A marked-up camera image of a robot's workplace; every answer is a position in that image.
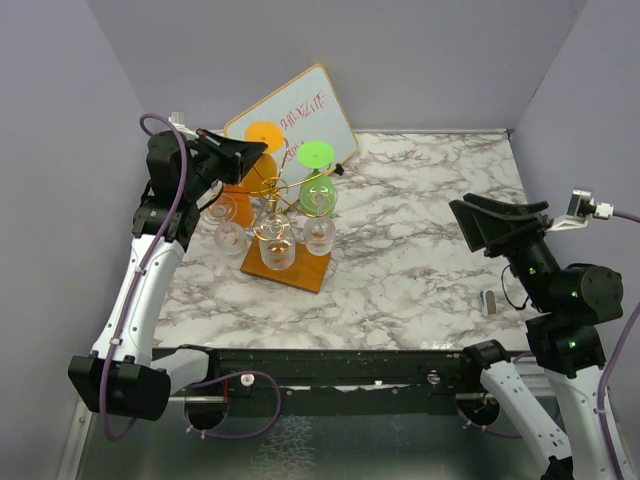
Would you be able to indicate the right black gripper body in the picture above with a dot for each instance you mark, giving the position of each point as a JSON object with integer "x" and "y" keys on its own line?
{"x": 523, "y": 238}

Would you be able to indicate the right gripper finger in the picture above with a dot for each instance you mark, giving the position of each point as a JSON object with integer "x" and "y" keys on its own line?
{"x": 473, "y": 232}
{"x": 480, "y": 206}

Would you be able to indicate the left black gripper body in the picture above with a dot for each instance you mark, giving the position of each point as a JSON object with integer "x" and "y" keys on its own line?
{"x": 212, "y": 164}

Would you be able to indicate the orange plastic wine glass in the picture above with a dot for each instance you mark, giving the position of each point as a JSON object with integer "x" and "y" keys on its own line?
{"x": 234, "y": 205}

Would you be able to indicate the green plastic wine glass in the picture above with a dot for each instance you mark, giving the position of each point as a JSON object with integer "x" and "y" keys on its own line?
{"x": 318, "y": 157}

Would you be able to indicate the clear ribbed goblet glass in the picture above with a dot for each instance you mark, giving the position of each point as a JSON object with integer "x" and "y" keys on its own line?
{"x": 276, "y": 241}

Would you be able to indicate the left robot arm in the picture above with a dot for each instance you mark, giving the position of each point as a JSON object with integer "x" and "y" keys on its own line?
{"x": 119, "y": 376}

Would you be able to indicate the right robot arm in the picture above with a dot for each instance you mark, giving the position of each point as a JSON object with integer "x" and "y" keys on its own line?
{"x": 563, "y": 339}

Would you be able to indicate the clear glass hanging on rack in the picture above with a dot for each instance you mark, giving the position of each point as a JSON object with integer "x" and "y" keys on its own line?
{"x": 319, "y": 231}

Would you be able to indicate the small grey block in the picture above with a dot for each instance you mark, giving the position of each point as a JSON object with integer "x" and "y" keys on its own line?
{"x": 488, "y": 304}

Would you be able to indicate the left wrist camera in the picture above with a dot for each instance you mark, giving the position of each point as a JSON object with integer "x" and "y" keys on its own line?
{"x": 177, "y": 119}

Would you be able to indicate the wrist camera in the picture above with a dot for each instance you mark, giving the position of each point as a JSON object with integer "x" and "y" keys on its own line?
{"x": 581, "y": 210}
{"x": 177, "y": 119}

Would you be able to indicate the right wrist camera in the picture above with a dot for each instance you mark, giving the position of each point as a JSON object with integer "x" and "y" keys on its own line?
{"x": 581, "y": 210}

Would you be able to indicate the white board yellow frame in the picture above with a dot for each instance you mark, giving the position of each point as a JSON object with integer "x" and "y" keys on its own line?
{"x": 306, "y": 108}

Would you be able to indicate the gold wire glass rack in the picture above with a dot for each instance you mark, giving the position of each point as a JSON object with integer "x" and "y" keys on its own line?
{"x": 270, "y": 193}

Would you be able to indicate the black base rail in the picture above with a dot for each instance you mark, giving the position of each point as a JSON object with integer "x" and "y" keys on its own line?
{"x": 335, "y": 383}

